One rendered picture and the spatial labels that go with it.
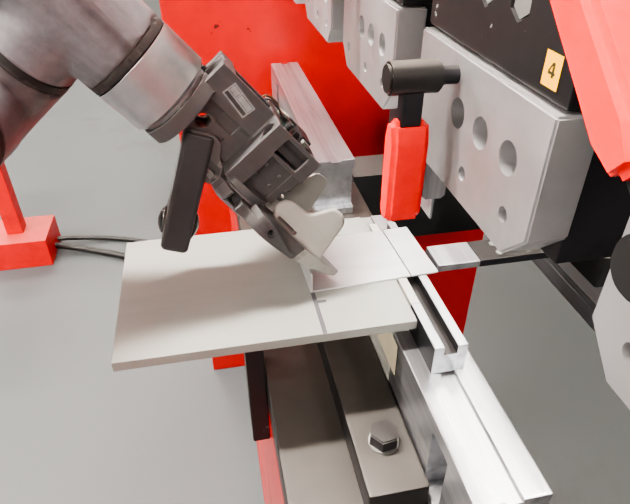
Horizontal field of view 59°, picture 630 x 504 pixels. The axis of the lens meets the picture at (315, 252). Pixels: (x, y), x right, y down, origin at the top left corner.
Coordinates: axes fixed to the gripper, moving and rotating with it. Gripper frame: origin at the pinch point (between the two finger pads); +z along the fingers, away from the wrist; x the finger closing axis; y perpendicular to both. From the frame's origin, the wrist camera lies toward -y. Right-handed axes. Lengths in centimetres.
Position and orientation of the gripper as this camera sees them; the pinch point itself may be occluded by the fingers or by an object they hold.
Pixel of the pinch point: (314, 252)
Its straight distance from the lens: 56.2
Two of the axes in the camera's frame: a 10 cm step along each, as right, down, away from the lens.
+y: 7.4, -6.2, -2.5
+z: 6.4, 5.5, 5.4
